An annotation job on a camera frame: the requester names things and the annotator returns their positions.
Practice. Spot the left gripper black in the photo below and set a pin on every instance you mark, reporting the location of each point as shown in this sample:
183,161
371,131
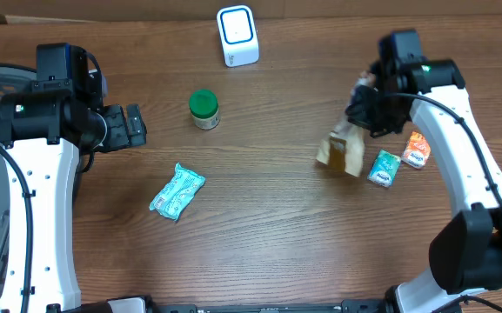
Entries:
120,128

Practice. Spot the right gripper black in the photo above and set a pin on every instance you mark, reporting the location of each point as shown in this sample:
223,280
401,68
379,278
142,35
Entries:
361,117

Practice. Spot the small orange white box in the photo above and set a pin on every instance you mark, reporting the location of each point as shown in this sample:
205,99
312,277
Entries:
417,151

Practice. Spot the beige brown snack pouch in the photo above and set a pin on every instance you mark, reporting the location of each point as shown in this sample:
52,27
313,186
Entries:
343,149

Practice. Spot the small teal white box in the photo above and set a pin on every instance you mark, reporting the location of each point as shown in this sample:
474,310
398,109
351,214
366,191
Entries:
384,169

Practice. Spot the teal snack packet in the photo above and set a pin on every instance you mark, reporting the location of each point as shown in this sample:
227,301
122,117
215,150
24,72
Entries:
178,193

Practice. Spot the green capped bottle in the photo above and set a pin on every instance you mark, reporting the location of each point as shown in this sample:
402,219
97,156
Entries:
204,109

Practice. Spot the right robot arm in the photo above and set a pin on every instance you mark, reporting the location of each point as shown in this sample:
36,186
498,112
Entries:
465,258

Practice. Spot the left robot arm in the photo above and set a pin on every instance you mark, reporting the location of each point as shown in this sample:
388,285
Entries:
44,132

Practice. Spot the white barcode scanner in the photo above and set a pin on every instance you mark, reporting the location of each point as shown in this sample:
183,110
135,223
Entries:
238,35

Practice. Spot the cardboard strip at table edge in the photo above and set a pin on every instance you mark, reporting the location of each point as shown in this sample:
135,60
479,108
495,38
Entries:
176,10

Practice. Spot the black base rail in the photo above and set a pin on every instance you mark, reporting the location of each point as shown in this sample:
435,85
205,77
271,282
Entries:
272,308

